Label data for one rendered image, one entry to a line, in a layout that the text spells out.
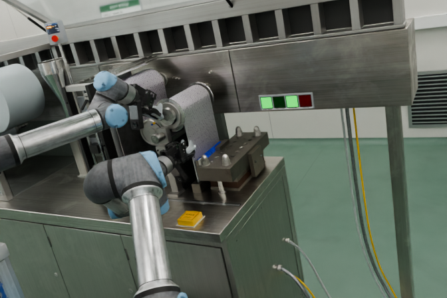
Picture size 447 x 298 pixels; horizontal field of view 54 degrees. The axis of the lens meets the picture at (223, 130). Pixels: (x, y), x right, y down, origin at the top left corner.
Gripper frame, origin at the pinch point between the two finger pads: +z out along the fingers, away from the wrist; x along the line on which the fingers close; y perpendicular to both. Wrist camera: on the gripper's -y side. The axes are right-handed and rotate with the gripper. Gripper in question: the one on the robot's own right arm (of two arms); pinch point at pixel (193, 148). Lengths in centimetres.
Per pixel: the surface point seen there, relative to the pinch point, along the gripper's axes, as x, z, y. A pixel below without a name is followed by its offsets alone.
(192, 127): -0.2, 2.7, 8.6
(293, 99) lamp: -36.9, 29.3, 10.6
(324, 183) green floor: 4, 177, -109
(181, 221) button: -8.4, -29.5, -17.0
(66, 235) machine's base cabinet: 61, -29, -32
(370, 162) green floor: -25, 219, -109
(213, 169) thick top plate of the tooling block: -12.1, -6.5, -6.4
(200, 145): -0.3, 5.5, -0.9
